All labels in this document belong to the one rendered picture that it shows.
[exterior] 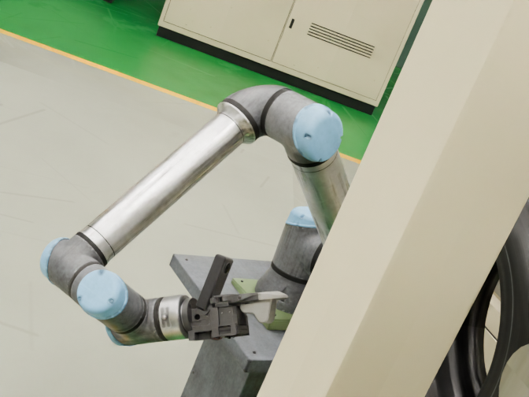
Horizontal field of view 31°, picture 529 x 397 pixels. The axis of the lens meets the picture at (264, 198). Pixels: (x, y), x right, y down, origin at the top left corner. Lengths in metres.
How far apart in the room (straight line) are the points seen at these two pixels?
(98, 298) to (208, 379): 1.03
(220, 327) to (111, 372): 1.42
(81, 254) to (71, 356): 1.36
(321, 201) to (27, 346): 1.38
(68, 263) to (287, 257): 0.85
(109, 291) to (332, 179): 0.61
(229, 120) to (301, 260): 0.63
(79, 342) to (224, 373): 0.77
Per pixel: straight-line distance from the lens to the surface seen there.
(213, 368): 2.82
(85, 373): 3.24
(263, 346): 2.52
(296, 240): 2.61
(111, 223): 1.99
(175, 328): 1.94
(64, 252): 1.97
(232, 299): 1.88
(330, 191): 2.21
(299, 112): 2.06
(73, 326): 3.45
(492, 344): 2.56
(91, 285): 1.89
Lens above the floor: 1.82
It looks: 21 degrees down
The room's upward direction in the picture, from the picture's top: 22 degrees clockwise
